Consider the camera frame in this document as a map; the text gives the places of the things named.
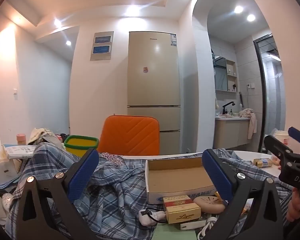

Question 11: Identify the yellow bin with green rim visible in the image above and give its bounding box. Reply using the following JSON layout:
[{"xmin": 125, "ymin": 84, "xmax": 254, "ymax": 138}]
[{"xmin": 64, "ymin": 135, "xmax": 99, "ymax": 158}]

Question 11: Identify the beige crumpled cloth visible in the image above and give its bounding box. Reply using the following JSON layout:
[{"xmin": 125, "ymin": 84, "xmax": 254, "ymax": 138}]
[{"xmin": 27, "ymin": 127, "xmax": 58, "ymax": 146}]

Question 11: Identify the black faucet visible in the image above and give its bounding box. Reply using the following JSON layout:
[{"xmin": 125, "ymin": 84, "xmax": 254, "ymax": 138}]
[{"xmin": 222, "ymin": 101, "xmax": 235, "ymax": 116}]

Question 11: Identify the beige refrigerator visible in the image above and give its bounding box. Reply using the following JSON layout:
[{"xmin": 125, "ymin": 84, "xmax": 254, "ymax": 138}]
[{"xmin": 127, "ymin": 31, "xmax": 181, "ymax": 155}]

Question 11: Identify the cardboard box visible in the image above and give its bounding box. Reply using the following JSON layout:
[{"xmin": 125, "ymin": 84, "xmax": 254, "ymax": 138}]
[{"xmin": 145, "ymin": 156, "xmax": 217, "ymax": 204}]

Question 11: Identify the wet wipes pack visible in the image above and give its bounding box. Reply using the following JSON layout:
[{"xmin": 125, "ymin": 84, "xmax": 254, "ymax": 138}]
[{"xmin": 4, "ymin": 145, "xmax": 37, "ymax": 159}]

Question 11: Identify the beige round slotted disc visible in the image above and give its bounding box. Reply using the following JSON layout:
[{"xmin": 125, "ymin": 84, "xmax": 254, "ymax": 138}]
[{"xmin": 193, "ymin": 195, "xmax": 225, "ymax": 214}]

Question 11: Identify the black door frame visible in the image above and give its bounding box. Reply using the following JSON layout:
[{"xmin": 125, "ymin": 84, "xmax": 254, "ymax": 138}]
[{"xmin": 253, "ymin": 33, "xmax": 287, "ymax": 153}]

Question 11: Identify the gold cigarette pack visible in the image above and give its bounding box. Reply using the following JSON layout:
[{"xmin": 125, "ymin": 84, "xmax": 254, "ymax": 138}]
[{"xmin": 165, "ymin": 202, "xmax": 202, "ymax": 224}]

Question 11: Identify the blue plaid cloth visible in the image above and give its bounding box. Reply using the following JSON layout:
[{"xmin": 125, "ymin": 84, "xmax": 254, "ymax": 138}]
[{"xmin": 5, "ymin": 142, "xmax": 294, "ymax": 240}]

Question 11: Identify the instant noodle cup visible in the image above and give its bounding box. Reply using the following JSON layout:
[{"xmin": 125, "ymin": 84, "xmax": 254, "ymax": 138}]
[{"xmin": 273, "ymin": 130, "xmax": 291, "ymax": 146}]

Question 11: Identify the person's right hand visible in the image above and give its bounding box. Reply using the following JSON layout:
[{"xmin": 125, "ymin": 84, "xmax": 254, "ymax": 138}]
[{"xmin": 286, "ymin": 187, "xmax": 300, "ymax": 222}]

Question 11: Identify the grey wall electrical panel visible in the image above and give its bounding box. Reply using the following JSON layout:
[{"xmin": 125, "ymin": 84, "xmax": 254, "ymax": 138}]
[{"xmin": 90, "ymin": 31, "xmax": 114, "ymax": 61}]

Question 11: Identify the red cigarette pack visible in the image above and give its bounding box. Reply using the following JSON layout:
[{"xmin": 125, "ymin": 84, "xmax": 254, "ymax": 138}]
[{"xmin": 163, "ymin": 195, "xmax": 194, "ymax": 208}]

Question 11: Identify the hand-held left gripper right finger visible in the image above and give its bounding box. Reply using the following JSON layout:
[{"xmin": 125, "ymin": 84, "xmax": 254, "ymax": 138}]
[{"xmin": 202, "ymin": 149, "xmax": 284, "ymax": 240}]

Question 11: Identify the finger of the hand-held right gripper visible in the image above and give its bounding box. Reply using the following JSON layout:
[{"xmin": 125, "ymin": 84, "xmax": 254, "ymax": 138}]
[
  {"xmin": 264, "ymin": 135, "xmax": 294, "ymax": 160},
  {"xmin": 288, "ymin": 127, "xmax": 300, "ymax": 155}
]

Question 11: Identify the green pad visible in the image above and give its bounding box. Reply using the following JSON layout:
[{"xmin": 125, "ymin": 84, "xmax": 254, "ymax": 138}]
[{"xmin": 152, "ymin": 224, "xmax": 206, "ymax": 240}]

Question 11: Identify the pink hanging towel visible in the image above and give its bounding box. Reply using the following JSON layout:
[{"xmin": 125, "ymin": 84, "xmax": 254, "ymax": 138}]
[{"xmin": 239, "ymin": 108, "xmax": 258, "ymax": 140}]

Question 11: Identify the orange quilted chair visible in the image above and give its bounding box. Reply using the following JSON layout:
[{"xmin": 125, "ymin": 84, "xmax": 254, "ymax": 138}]
[{"xmin": 97, "ymin": 115, "xmax": 161, "ymax": 156}]

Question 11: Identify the white coiled cable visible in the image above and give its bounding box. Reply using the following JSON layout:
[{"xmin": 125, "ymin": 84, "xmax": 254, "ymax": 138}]
[{"xmin": 197, "ymin": 216, "xmax": 218, "ymax": 240}]

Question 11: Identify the white slim power bank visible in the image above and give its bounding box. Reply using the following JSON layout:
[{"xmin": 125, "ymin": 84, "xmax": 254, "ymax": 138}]
[{"xmin": 179, "ymin": 219, "xmax": 207, "ymax": 230}]

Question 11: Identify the white charger with black strap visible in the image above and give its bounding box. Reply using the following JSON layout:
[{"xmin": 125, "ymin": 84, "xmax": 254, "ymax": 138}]
[{"xmin": 139, "ymin": 209, "xmax": 167, "ymax": 227}]

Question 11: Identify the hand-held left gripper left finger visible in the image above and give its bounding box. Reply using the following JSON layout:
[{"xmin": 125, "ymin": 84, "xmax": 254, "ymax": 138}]
[{"xmin": 16, "ymin": 148, "xmax": 100, "ymax": 240}]

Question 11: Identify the beige bathroom vanity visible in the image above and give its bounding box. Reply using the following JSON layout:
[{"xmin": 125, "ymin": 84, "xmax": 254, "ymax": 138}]
[{"xmin": 214, "ymin": 117, "xmax": 251, "ymax": 149}]

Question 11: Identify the silver blister pack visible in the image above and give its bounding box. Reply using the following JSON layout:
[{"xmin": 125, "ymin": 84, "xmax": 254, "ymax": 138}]
[{"xmin": 100, "ymin": 152, "xmax": 123, "ymax": 166}]

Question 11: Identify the mirror wall cabinet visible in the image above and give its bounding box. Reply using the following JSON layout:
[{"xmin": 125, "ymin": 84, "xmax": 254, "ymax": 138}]
[{"xmin": 213, "ymin": 54, "xmax": 238, "ymax": 92}]

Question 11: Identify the shiny gold packet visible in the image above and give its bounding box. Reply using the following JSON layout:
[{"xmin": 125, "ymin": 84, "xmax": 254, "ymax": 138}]
[{"xmin": 253, "ymin": 158, "xmax": 273, "ymax": 169}]

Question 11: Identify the white tissue pack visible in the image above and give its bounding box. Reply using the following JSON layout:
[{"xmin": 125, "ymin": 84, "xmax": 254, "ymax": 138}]
[{"xmin": 0, "ymin": 132, "xmax": 18, "ymax": 183}]

